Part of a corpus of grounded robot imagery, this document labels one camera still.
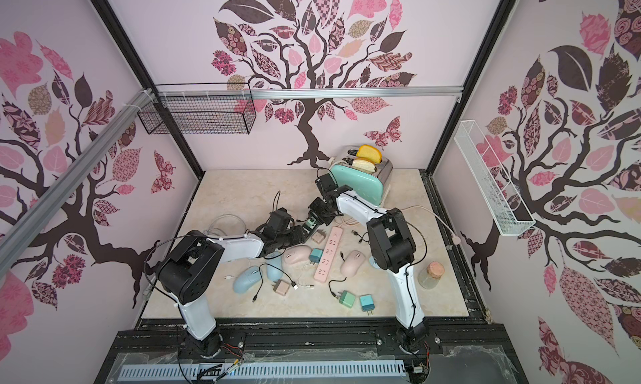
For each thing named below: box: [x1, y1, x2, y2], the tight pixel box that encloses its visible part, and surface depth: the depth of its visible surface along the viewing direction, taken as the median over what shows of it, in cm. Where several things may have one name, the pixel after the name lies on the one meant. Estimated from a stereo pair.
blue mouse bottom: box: [232, 265, 261, 294], surface depth 87 cm
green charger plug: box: [338, 289, 356, 309], surface depth 82 cm
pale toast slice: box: [352, 158, 376, 173], surface depth 99 cm
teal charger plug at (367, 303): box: [359, 294, 375, 316], surface depth 81 cm
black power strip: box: [302, 211, 322, 243], surface depth 97 cm
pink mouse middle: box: [282, 244, 313, 265], surface depth 92 cm
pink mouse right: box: [340, 249, 366, 278], surface depth 91 cm
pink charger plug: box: [272, 279, 290, 297], surface depth 85 cm
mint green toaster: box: [330, 146, 394, 207], surface depth 99 cm
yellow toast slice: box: [355, 144, 383, 164], surface depth 102 cm
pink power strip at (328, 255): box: [313, 226, 344, 283], surface depth 92 cm
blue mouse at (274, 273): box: [266, 252, 283, 282], surface depth 89 cm
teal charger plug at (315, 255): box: [308, 247, 324, 265], surface depth 92 cm
